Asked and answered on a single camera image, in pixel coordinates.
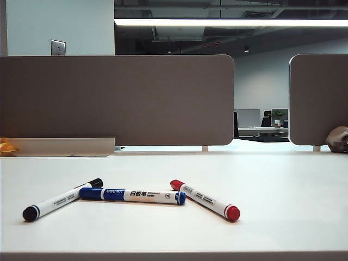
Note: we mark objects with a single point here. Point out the red capped whiteboard marker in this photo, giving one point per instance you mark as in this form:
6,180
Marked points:
204,199

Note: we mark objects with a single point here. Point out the blue capped whiteboard marker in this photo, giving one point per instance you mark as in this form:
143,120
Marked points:
136,195

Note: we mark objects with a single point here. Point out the black capped whiteboard marker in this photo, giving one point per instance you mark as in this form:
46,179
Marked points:
54,202

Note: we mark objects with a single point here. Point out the wide brown desk divider panel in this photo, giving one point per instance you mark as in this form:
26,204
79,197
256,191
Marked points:
136,103

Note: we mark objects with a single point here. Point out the black office chair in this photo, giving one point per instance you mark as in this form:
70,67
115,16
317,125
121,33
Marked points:
235,125
266,119

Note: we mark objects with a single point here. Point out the white background desk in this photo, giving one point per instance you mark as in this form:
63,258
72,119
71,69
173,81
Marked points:
261,131

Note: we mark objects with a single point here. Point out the small green potted plant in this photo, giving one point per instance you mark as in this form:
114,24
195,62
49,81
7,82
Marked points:
278,115

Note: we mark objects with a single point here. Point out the long beige box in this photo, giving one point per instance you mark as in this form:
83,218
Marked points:
68,146

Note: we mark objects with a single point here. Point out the long white ceiling light strip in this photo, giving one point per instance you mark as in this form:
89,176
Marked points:
217,22

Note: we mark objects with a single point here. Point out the brown crumpled object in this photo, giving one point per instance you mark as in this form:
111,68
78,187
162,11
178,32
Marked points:
337,138

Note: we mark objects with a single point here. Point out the yellow soft object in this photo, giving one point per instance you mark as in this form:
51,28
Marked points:
8,146

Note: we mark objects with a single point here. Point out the white divider foot bracket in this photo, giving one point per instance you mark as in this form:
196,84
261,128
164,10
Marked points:
316,148
205,148

